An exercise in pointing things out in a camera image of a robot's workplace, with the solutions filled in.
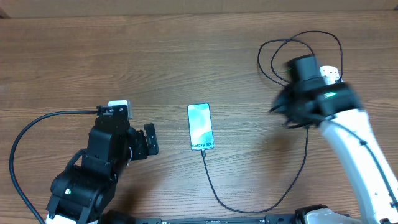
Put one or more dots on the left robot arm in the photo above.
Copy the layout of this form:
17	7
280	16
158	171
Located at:
87	185

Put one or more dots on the brown cardboard backdrop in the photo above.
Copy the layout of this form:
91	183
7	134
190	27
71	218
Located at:
84	8

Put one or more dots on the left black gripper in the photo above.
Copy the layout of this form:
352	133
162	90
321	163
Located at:
142	149

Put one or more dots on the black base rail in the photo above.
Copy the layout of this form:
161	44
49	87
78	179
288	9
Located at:
312	214

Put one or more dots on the white power strip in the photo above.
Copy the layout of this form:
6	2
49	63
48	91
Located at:
330	74

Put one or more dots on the blue Samsung Galaxy smartphone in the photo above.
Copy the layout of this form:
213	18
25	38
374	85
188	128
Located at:
200	127

